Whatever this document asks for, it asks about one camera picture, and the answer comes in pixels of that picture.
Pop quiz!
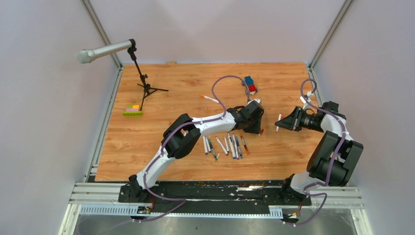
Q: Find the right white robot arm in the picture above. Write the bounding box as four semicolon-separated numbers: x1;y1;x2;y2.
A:
275;101;364;205

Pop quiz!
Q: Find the silver grey pen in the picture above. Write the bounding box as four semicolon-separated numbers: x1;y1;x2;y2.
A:
207;137;218;161

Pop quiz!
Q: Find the orange capped white marker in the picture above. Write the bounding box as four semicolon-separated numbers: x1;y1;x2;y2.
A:
199;94;219;103

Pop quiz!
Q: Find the grey capped marker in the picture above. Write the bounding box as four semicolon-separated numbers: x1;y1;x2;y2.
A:
233;135;243;159

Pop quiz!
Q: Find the grey slotted cable duct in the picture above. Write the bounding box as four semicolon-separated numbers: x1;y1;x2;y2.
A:
79;204;284;219

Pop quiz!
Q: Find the blue capped white marker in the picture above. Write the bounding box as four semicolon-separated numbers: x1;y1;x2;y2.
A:
227;132;236;159

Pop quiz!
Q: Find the red capped white marker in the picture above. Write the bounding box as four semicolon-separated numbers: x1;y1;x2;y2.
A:
240;135;251;157

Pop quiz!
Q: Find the silver microphone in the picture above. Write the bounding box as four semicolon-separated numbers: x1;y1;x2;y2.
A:
76;39;136;64

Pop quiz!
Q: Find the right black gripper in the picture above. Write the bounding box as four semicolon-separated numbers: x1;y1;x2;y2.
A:
275;106;324;133

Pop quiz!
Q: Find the blue red toy brick car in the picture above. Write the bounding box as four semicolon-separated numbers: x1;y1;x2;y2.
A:
241;76;258;95

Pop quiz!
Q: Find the dark blue capped marker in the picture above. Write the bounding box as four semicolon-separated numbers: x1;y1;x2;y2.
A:
206;137;211;153

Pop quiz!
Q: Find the green pink toy brick stack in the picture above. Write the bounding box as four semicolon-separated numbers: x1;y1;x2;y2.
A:
123;104;143;117

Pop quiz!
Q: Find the black microphone tripod stand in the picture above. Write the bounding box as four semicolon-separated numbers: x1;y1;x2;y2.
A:
127;46;169;111

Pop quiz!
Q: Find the brown capped white marker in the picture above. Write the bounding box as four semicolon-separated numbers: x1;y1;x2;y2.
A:
215;136;229;156

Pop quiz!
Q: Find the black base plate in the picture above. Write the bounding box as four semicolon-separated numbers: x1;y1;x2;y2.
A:
118;180;311;214

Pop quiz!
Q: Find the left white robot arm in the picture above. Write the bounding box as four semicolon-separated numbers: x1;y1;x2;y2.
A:
129;99;264;202

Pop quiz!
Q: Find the black capped white marker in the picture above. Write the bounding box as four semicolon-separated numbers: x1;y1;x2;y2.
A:
224;137;230;154

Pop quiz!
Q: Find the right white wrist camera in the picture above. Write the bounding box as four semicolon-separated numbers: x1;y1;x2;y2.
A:
300;91;314;110

